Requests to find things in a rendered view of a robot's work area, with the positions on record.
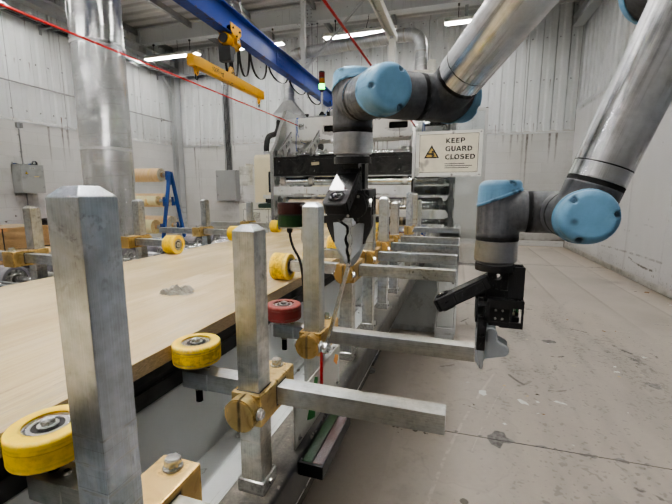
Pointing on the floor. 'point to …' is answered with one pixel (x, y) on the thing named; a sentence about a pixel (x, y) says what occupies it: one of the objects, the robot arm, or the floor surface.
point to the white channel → (385, 25)
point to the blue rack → (171, 200)
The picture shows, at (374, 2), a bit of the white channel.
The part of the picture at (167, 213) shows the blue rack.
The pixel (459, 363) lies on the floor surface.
